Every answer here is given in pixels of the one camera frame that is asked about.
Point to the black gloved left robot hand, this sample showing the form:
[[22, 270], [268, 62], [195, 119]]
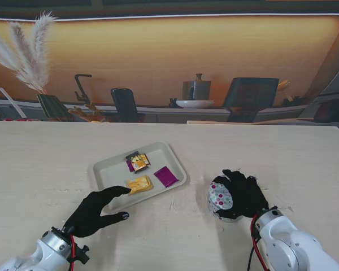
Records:
[[87, 214]]

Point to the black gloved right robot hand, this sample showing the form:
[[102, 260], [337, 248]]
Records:
[[245, 197]]

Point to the round polka dot box lid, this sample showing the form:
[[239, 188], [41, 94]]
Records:
[[219, 194]]

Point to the cream plastic tray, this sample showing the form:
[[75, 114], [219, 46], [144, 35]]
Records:
[[113, 175]]

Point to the yellow cookie packet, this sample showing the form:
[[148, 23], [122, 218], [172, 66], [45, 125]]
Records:
[[140, 185]]

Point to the dark brown orange cookie packet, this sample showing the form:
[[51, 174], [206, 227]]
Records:
[[139, 163]]

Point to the plain purple cookie packet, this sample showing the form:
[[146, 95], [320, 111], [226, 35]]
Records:
[[165, 176]]

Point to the large black block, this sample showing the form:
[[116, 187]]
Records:
[[251, 93]]

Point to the white shallow bowl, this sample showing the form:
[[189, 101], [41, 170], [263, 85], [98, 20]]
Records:
[[195, 104]]

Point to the dark ribbed vase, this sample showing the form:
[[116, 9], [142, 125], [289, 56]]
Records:
[[52, 108]]

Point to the black countertop appliance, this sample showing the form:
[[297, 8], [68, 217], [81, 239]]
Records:
[[125, 104]]

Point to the grey lidded pot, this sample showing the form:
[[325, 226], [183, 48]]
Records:
[[199, 89]]

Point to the black kitchen faucet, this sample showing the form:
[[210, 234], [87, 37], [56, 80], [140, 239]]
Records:
[[78, 84]]

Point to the white pampas grass plumes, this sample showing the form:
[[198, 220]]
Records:
[[39, 42]]

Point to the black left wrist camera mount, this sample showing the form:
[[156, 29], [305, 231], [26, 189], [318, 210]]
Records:
[[82, 254]]

